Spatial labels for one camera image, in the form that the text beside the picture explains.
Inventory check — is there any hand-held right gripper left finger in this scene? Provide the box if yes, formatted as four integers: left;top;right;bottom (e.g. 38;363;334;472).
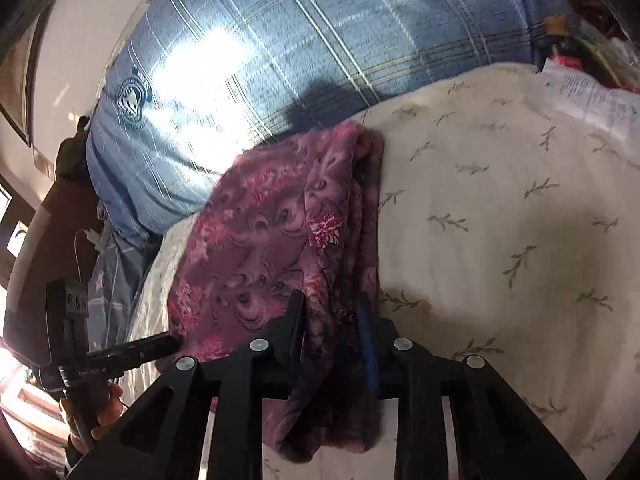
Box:
70;290;307;480

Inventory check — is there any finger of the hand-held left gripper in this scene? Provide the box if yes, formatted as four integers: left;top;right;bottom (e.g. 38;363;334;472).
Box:
90;333;182;365

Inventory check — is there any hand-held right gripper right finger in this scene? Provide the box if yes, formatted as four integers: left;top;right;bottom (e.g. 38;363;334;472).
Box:
354;299;587;480

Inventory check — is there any purple floral shirt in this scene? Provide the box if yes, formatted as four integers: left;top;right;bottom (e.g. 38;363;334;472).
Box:
166;122;386;463

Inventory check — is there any dark clothes pile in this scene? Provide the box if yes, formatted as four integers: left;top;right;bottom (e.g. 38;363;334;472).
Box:
54;115;92;181

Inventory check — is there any person's left hand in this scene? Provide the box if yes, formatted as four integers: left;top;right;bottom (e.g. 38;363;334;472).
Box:
59;384;126;457

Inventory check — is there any grey star-print blanket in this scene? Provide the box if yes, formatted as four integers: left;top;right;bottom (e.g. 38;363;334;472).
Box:
87;225;163;346

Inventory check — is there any brown wooden headboard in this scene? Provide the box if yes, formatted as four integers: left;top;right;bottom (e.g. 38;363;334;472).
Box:
2;177;103;366

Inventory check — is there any white leaf-print bed sheet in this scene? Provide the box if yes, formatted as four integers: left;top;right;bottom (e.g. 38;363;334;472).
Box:
125;62;640;480

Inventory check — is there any blue plaid pillow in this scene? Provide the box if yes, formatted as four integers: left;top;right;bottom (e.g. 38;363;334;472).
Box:
85;0;581;248

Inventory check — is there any white printed plastic bag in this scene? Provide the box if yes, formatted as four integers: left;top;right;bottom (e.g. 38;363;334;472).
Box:
540;57;640;146

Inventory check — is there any white charger cable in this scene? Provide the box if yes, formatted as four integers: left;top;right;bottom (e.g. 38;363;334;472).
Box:
72;227;108;281

